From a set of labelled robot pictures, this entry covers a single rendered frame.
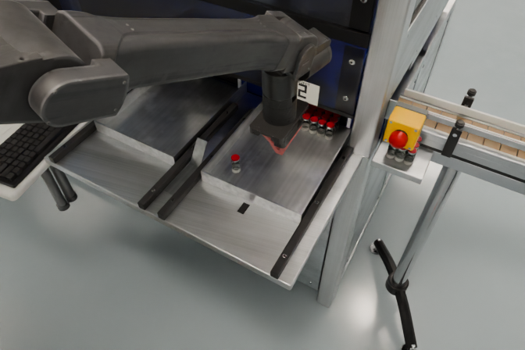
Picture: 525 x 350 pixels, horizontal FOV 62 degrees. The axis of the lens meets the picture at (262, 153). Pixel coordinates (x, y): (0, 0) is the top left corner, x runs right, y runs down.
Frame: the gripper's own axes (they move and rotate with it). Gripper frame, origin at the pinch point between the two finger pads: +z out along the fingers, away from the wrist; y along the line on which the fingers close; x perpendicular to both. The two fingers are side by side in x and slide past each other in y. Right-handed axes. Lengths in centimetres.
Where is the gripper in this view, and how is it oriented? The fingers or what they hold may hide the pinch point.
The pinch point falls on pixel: (279, 150)
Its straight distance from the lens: 81.4
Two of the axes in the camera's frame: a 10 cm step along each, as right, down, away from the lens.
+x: -8.7, -3.5, 3.5
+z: 0.3, 6.7, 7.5
